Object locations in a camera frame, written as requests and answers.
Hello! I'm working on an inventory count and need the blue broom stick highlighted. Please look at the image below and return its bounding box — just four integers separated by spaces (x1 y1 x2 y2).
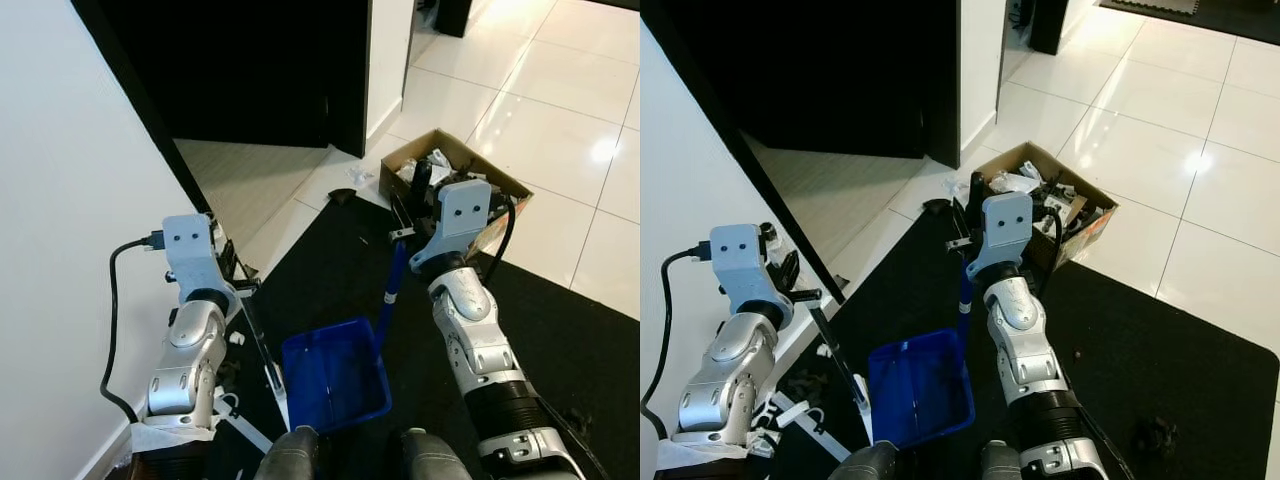
375 240 409 346
957 262 976 336

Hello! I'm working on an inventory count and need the blue dustpan with black handle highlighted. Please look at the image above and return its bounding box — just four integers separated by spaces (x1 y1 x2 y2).
805 300 976 448
240 290 393 433

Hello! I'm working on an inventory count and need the black floor mat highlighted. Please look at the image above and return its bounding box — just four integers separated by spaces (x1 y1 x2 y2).
770 200 1280 480
205 195 641 480

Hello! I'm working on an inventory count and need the brown cardboard box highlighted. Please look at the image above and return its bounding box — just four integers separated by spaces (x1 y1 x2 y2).
965 140 1118 271
380 128 534 256

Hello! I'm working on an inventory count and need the tall black speaker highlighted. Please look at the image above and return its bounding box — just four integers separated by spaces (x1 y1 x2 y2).
1028 0 1069 56
432 0 473 39

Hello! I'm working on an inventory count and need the large black cabinet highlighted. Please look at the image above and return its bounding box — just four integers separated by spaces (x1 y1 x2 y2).
70 0 373 159
640 0 963 169

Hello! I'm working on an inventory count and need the grey robot left leg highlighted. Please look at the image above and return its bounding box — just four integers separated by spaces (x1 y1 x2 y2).
255 427 321 480
828 442 901 480

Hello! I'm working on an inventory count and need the grey robot leg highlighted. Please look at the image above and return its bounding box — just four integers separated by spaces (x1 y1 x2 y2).
255 427 321 480
828 442 901 480
400 428 471 480
980 440 1026 480

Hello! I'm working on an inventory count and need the grey robot right leg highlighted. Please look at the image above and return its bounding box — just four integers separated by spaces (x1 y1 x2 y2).
400 428 471 480
980 440 1026 480

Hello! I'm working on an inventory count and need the dark rug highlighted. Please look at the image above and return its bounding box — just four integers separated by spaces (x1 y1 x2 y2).
1100 0 1280 46

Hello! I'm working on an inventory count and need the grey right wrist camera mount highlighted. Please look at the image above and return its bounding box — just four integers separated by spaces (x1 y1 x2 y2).
408 180 493 273
965 192 1034 281

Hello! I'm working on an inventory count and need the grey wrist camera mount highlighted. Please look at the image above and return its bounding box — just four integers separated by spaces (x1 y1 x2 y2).
408 180 493 273
708 222 783 309
160 213 233 301
965 192 1034 281

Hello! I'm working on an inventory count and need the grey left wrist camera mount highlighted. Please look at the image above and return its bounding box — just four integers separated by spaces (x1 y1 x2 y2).
708 222 783 309
160 213 233 301

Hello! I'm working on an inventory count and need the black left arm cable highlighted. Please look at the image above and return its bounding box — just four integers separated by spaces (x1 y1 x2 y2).
642 250 713 441
100 235 166 423

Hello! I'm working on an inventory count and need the white plastic strap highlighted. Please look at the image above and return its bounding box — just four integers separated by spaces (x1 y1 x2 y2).
770 390 851 463
220 393 273 453

